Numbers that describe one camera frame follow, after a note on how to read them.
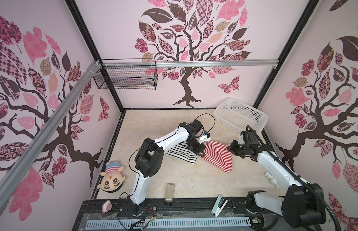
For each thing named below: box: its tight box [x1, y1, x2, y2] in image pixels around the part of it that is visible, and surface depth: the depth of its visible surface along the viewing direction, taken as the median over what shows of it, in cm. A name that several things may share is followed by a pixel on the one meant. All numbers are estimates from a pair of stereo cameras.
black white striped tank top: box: [166, 141, 199, 166], surface depth 93 cm
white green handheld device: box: [211, 194, 229, 218], surface depth 74 cm
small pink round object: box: [101, 199, 113, 214], surface depth 72 cm
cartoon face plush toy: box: [96, 161, 126, 193], surface depth 77 cm
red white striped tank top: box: [202, 140, 233, 173], surface depth 85 cm
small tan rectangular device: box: [164, 182, 175, 206], surface depth 77 cm
